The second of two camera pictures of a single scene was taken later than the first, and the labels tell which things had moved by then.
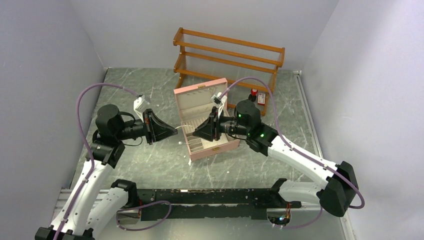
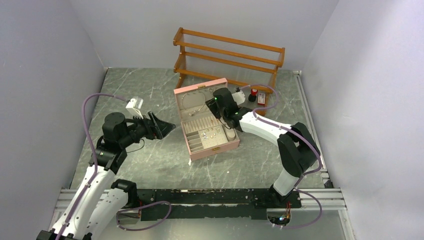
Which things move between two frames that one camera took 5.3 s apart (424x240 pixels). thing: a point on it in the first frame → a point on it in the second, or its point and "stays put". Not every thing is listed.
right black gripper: (208, 130) → (212, 104)
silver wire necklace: (180, 142) → (195, 111)
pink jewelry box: (195, 108) stays put
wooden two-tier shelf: (250, 68) stays put
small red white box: (261, 99) stays put
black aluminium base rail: (164, 203) stays put
